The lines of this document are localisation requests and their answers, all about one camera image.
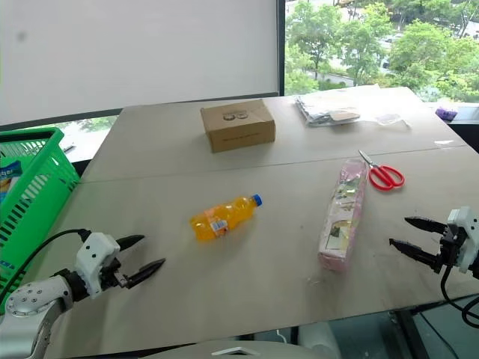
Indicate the orange soda plastic bottle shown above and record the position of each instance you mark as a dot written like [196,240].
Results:
[222,218]

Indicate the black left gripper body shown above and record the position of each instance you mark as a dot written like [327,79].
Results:
[112,275]

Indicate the purple small object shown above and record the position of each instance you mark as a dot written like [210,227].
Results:
[446,113]

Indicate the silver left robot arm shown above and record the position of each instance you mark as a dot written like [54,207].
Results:
[31,299]

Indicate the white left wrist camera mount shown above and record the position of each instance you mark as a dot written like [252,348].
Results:
[94,254]

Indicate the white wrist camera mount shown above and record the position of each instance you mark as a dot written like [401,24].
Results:
[466,239]
[94,254]

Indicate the pink long snack box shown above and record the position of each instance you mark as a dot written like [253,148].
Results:
[344,215]

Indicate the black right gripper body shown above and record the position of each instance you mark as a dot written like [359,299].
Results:
[451,245]

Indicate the stack of clear plastic bags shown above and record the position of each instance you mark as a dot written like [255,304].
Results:
[325,108]

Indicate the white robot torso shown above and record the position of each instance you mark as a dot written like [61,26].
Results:
[239,348]

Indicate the small clear plastic wrapper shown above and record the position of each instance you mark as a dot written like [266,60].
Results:
[391,119]

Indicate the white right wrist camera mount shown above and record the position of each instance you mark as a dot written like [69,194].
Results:
[466,239]

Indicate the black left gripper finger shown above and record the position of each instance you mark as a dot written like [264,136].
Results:
[147,270]
[131,240]

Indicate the brown cardboard box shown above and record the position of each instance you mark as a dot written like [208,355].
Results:
[237,127]

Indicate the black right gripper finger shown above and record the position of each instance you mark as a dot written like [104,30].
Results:
[424,223]
[413,251]

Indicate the green plastic basket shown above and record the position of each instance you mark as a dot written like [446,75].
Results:
[35,194]

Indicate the white roller window blind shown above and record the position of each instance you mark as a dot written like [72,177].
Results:
[138,56]

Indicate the blue white snack package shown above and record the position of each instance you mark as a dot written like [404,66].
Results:
[8,179]

